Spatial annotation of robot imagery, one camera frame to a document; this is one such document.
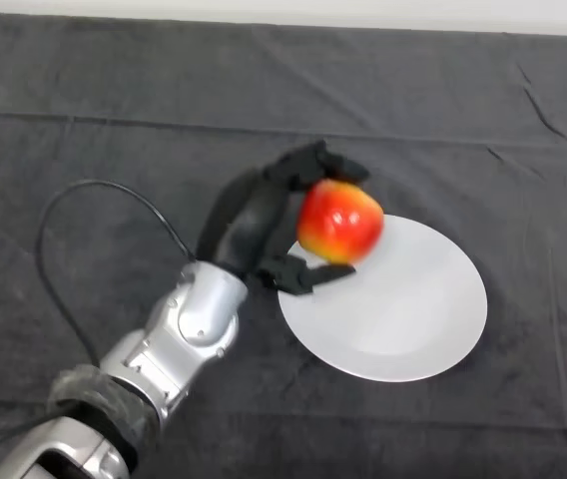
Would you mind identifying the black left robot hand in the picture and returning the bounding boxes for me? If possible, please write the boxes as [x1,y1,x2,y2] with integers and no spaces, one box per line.
[196,140,371,295]

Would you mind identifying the red and yellow apple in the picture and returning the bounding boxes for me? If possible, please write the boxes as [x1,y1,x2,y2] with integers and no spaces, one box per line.
[295,180,385,264]

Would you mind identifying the white round plate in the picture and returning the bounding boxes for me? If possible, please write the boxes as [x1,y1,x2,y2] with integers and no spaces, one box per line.
[278,214,489,384]

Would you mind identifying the black cloth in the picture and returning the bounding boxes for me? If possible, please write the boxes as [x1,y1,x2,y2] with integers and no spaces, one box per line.
[0,11,567,479]

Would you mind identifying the black cable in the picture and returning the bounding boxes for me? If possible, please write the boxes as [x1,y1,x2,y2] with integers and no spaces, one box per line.
[0,180,198,453]

